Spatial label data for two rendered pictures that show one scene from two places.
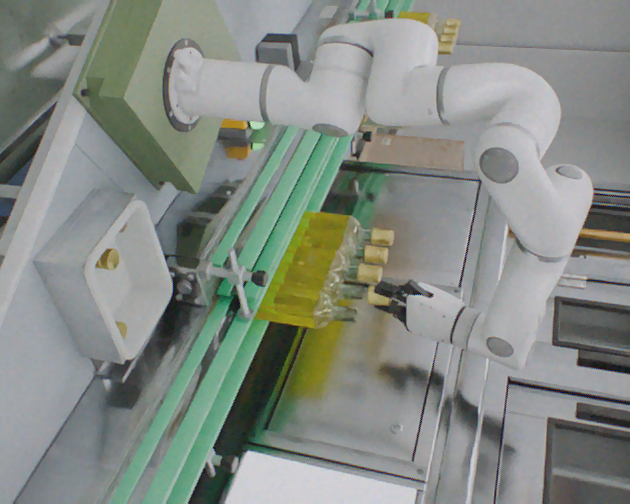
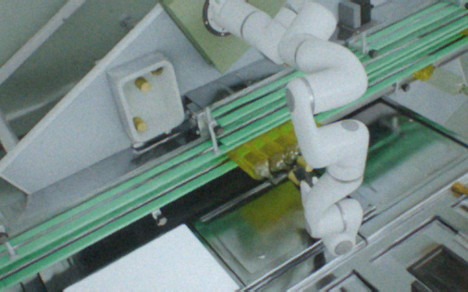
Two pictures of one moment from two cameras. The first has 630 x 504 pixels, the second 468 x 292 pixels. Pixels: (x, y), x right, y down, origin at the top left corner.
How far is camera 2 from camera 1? 83 cm
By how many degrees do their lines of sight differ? 32
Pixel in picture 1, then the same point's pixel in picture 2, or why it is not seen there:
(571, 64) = not seen: outside the picture
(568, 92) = not seen: outside the picture
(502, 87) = (327, 58)
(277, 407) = (215, 212)
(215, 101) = (225, 22)
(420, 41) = (313, 18)
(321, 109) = (260, 42)
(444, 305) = not seen: hidden behind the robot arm
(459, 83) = (304, 48)
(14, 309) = (87, 90)
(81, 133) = (156, 18)
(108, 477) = (96, 188)
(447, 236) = (409, 174)
